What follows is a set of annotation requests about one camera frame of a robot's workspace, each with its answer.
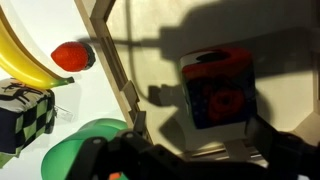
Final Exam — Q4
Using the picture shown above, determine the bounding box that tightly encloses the wooden tray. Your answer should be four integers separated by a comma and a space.
73, 0, 320, 165

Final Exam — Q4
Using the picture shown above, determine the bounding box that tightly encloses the red toy strawberry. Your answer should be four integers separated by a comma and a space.
50, 41, 97, 73

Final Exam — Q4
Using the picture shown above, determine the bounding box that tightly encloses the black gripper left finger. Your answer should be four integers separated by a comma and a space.
65, 135, 112, 180

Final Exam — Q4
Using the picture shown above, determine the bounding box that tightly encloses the green translucent bowl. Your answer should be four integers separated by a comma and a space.
40, 117, 130, 180

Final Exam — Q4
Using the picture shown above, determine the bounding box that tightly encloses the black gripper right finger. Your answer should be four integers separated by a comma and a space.
245, 114, 320, 180

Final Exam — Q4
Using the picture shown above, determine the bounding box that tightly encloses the yellow toy banana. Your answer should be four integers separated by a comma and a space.
0, 6, 75, 91

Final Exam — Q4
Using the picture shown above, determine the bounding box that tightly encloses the white black checkered fabric cube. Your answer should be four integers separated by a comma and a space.
0, 77, 74, 168

